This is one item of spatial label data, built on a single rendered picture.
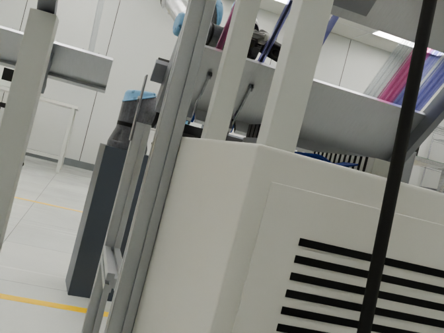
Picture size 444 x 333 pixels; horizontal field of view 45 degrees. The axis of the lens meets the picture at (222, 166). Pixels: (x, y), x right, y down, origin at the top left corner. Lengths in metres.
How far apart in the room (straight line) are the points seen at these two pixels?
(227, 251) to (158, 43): 7.71
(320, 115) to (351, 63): 7.59
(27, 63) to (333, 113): 0.77
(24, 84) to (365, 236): 0.94
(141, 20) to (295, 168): 7.74
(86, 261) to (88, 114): 6.08
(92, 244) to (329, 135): 0.96
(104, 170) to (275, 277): 1.51
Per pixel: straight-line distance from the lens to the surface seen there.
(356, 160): 0.98
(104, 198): 1.98
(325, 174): 0.50
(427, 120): 1.51
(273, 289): 0.50
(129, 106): 2.02
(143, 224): 0.88
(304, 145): 1.49
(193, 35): 0.90
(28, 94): 1.30
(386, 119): 1.51
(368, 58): 9.18
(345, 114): 1.47
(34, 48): 1.30
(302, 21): 0.51
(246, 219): 0.48
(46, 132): 8.03
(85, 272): 2.03
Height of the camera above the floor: 0.60
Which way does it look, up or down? level
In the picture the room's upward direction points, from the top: 14 degrees clockwise
